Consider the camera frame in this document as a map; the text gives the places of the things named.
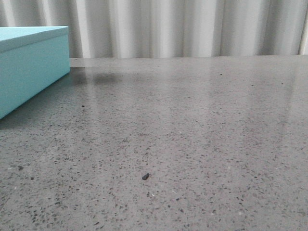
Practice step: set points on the light blue storage box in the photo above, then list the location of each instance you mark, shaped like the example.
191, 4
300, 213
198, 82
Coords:
31, 58

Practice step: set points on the small black debris chip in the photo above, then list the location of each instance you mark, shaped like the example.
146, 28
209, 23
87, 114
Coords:
145, 177

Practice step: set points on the white pleated curtain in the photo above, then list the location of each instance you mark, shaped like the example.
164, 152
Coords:
169, 28

